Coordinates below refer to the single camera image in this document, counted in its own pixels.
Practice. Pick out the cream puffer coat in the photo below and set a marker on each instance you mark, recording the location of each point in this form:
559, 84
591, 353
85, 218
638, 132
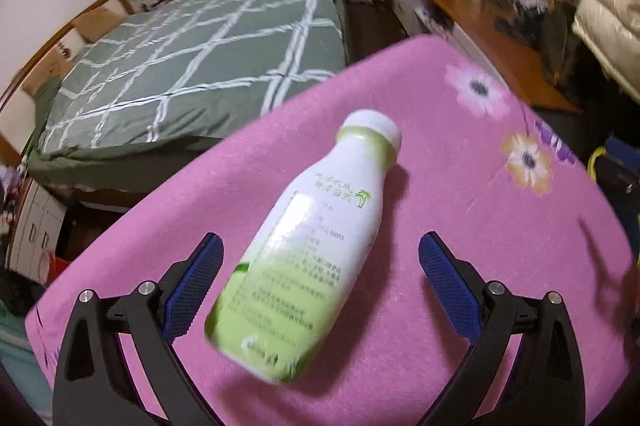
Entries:
610, 15

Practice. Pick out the brown patterned handbag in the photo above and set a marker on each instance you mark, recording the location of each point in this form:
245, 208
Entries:
560, 25

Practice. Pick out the white nightstand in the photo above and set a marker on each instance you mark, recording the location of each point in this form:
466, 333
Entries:
37, 231

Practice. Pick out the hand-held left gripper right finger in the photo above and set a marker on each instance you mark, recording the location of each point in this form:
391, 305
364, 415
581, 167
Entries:
450, 286

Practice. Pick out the yellow-rimmed dark bin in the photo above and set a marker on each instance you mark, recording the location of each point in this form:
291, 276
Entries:
615, 186

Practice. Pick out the wooden dresser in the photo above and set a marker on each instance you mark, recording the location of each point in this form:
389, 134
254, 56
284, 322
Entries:
480, 25

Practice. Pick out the green and white bottle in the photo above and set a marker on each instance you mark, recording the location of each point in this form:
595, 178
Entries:
300, 256

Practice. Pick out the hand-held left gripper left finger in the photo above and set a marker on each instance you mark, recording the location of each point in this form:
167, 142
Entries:
192, 286

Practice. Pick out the wooden headboard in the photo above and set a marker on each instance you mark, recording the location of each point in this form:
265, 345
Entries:
45, 50

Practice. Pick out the bed with green quilt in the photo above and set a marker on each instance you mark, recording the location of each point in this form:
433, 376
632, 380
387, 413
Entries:
100, 171

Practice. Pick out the pink floral cloth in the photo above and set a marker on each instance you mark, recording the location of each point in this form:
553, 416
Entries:
450, 186

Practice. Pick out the green plaid quilt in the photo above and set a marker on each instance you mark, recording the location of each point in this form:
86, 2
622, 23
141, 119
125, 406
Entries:
200, 55

